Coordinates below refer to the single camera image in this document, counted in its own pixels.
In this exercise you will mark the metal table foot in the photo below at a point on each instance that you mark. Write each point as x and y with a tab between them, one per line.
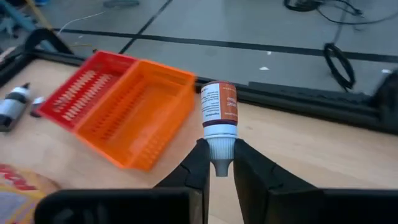
15	18

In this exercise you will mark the yellow Corn Pops box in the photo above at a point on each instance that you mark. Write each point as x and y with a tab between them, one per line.
18	199

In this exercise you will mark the orange plastic basket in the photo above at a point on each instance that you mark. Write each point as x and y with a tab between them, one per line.
140	124

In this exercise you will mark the black dropper bottle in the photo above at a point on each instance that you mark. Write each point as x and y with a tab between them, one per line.
12	107

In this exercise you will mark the red plastic basket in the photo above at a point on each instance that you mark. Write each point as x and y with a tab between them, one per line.
84	93

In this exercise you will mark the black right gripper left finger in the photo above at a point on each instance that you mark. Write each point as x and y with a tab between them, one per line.
199	168

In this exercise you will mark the black aluminium table frame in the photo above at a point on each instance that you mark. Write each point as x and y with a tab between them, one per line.
311	113

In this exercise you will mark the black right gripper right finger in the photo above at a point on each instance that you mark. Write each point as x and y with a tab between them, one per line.
264	186

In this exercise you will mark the brown-label dropper bottle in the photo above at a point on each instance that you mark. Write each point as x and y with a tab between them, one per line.
219	105

